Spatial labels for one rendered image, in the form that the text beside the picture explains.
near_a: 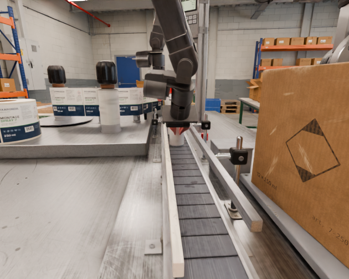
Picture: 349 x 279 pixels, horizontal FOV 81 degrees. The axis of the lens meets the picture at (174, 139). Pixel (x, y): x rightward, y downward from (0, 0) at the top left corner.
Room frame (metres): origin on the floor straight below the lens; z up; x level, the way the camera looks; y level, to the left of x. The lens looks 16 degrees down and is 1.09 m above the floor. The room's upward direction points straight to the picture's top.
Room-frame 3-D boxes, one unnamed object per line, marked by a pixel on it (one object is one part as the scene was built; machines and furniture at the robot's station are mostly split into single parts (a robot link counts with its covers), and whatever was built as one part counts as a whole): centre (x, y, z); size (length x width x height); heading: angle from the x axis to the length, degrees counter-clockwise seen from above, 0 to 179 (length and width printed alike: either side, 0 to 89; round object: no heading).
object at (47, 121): (1.13, 0.62, 0.89); 0.31 x 0.31 x 0.01
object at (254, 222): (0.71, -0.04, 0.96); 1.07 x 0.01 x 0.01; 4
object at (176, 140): (0.69, -0.01, 0.98); 0.05 x 0.05 x 0.20
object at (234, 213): (0.38, -0.12, 0.83); 0.06 x 0.03 x 0.01; 2
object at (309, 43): (7.51, -4.26, 1.26); 2.78 x 0.61 x 2.51; 82
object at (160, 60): (0.97, 0.08, 1.19); 0.07 x 0.06 x 0.07; 82
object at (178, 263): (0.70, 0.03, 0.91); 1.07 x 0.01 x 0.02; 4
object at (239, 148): (0.37, -0.10, 0.91); 0.07 x 0.03 x 0.16; 94
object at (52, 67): (1.13, 0.62, 1.04); 0.09 x 0.09 x 0.29
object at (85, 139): (1.09, 0.46, 0.86); 0.80 x 0.67 x 0.05; 4
